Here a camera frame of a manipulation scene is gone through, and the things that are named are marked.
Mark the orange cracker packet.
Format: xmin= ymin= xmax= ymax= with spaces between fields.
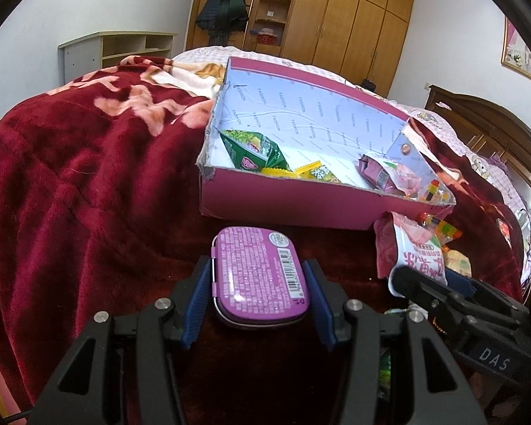
xmin=442 ymin=246 xmax=472 ymax=277

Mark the colourful gummy candy packet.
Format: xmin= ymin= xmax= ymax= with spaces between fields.
xmin=417 ymin=212 xmax=462 ymax=246

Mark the pink white snack bag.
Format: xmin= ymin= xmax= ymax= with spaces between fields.
xmin=374 ymin=212 xmax=448 ymax=298

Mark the purple mint tin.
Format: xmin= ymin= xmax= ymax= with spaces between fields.
xmin=211 ymin=226 xmax=310 ymax=328

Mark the green snack bag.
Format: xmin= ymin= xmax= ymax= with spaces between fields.
xmin=219 ymin=130 xmax=290 ymax=172
xmin=378 ymin=349 xmax=391 ymax=400

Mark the person's right hand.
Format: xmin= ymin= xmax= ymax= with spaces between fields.
xmin=468 ymin=372 xmax=527 ymax=424

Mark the wooden headboard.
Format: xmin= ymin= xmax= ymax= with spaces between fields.
xmin=425 ymin=85 xmax=531 ymax=209

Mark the red floral blanket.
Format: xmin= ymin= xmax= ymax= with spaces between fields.
xmin=0 ymin=56 xmax=522 ymax=424

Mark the yellow candy packet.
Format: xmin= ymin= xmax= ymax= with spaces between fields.
xmin=261 ymin=167 xmax=298 ymax=179
xmin=295 ymin=161 xmax=341 ymax=183

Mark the pink cardboard box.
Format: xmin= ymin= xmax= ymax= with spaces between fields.
xmin=197 ymin=57 xmax=457 ymax=229

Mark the wooden wardrobe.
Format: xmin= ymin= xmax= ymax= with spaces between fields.
xmin=186 ymin=0 xmax=414 ymax=97

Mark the white low shelf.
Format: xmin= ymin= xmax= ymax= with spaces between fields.
xmin=58 ymin=31 xmax=175 ymax=84

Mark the dark hanging jacket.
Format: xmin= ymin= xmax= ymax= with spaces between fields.
xmin=195 ymin=0 xmax=249 ymax=46

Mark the framed wall picture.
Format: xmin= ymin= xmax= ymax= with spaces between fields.
xmin=501 ymin=17 xmax=531 ymax=80

